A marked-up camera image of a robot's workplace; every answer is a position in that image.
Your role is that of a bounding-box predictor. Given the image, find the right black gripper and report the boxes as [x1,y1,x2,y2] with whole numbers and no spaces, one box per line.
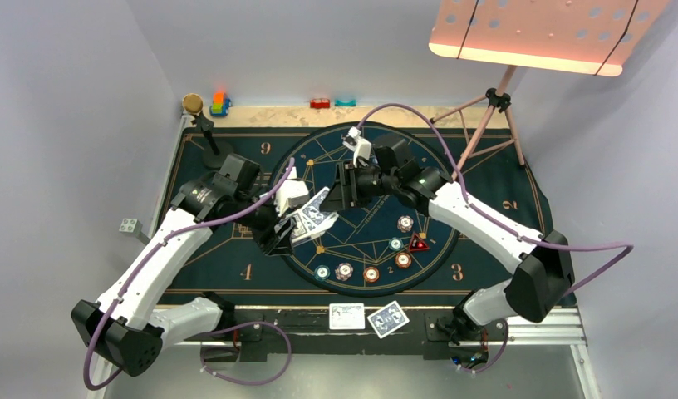
[321,160,400,210]

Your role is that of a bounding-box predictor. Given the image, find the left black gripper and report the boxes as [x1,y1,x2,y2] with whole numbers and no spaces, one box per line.
[232,187,297,254]

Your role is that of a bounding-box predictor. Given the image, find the blue playing card deck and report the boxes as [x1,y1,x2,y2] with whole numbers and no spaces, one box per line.
[291,207,338,245]

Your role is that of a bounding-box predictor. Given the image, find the teal poker chip stack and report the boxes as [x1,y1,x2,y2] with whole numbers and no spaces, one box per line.
[314,264,331,281]

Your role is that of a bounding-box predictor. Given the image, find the pink chips seat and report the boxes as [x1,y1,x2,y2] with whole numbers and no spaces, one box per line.
[396,215,414,233]

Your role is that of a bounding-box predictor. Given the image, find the teal chips seat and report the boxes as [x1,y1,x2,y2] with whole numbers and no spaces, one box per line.
[388,237,405,252]

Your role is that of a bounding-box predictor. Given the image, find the pink blue poker chip stack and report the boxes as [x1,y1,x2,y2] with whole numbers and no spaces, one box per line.
[335,263,353,282]

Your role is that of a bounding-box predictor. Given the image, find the red dealer button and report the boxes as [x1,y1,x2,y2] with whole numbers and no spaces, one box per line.
[408,233,430,253]

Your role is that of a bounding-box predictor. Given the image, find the orange chips seat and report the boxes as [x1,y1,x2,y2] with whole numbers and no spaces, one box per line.
[395,252,412,269]

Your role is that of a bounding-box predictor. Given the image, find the orange poker chip stack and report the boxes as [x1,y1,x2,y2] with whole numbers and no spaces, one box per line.
[363,267,380,283]

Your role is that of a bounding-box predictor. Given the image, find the dealt card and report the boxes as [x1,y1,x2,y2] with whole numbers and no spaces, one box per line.
[328,303,366,331]
[367,301,410,339]

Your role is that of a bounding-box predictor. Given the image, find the playing card being pulled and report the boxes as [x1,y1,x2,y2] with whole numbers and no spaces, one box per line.
[300,187,330,225]

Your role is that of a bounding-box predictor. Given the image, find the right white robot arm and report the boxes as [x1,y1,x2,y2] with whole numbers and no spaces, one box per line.
[320,127,575,338]

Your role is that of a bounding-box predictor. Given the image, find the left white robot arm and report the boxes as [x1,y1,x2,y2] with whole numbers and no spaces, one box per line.
[71,154,308,391]

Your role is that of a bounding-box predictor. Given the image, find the dark green rectangular poker mat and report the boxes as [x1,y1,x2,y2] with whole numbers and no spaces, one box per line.
[161,129,553,306]

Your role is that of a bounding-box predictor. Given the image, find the round blue poker mat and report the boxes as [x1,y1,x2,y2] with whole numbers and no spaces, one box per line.
[273,123,459,298]

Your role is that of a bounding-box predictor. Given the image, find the teal toy block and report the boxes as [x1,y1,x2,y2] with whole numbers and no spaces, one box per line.
[334,97,356,107]

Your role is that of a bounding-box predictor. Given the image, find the red toy block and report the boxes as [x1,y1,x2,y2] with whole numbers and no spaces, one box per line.
[309,98,332,109]

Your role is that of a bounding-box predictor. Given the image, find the orange green blue toy blocks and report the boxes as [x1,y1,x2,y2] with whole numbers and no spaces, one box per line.
[209,91,232,117]

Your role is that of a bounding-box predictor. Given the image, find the grey lego brick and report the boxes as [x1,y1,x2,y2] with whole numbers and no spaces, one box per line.
[119,218,150,244]

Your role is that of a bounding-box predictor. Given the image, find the pink music stand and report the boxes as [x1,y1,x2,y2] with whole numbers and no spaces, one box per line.
[428,0,669,167]

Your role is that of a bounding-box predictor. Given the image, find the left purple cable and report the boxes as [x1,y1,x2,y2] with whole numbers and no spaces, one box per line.
[82,158,297,392]

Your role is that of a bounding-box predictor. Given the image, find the purple cable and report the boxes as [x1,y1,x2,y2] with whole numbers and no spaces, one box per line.
[82,158,297,392]
[356,103,635,376]

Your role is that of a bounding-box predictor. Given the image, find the black aluminium mounting rail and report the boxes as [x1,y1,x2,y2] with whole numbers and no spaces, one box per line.
[195,307,484,362]

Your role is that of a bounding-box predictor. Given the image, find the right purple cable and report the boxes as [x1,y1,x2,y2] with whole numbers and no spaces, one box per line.
[356,103,635,376]

